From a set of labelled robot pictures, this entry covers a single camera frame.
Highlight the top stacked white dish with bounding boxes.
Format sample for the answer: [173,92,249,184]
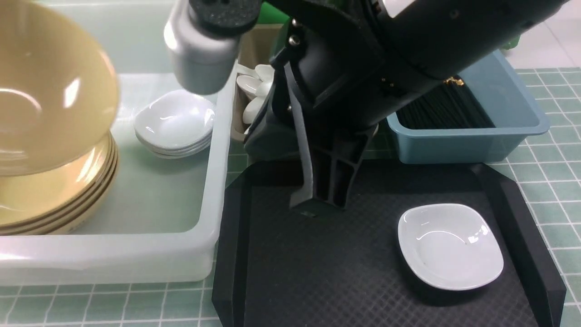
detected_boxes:
[133,89,215,149]

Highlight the black chopsticks bundle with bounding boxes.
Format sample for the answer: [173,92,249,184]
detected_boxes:
[396,76,494,130]

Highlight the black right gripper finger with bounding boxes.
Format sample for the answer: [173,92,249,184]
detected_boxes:
[290,132,366,212]

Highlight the pile of white soup spoons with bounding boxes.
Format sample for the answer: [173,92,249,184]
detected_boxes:
[235,64,275,126]

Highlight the white dish on tray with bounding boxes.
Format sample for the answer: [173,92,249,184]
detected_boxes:
[398,203,504,291]

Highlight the grey wrist camera housing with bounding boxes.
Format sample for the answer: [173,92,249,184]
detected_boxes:
[163,0,262,95]

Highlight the stacked white dish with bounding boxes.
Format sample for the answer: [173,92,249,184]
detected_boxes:
[135,134,212,156]
[133,89,215,149]
[144,146,207,159]

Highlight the brown plastic spoon bin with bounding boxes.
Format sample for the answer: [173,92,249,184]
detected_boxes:
[231,24,283,144]

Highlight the large translucent white plastic bin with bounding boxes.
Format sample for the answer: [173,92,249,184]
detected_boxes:
[1,0,236,286]

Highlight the blue plastic chopstick bin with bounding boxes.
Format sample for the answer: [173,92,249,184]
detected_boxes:
[386,50,551,164]

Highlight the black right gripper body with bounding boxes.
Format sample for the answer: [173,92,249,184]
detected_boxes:
[244,18,459,162]

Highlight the black plastic serving tray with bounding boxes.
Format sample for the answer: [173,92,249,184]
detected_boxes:
[212,159,566,327]

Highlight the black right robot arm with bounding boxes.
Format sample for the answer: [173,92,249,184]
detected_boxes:
[244,0,564,214]

